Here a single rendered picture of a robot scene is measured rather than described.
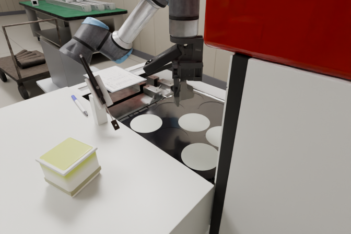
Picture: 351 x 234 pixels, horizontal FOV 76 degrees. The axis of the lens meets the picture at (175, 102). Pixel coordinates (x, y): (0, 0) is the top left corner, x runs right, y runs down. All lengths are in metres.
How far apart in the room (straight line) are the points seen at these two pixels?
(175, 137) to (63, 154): 0.32
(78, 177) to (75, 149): 0.05
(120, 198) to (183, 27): 0.39
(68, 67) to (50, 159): 0.65
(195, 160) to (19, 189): 0.37
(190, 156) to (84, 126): 0.29
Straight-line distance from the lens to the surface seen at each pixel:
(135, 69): 0.97
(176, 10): 0.56
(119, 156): 0.52
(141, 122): 0.72
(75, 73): 1.07
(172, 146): 0.63
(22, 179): 0.54
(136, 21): 1.11
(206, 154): 0.61
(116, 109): 0.84
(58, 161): 0.44
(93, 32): 1.19
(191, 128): 0.69
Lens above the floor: 1.31
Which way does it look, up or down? 30 degrees down
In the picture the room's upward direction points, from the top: straight up
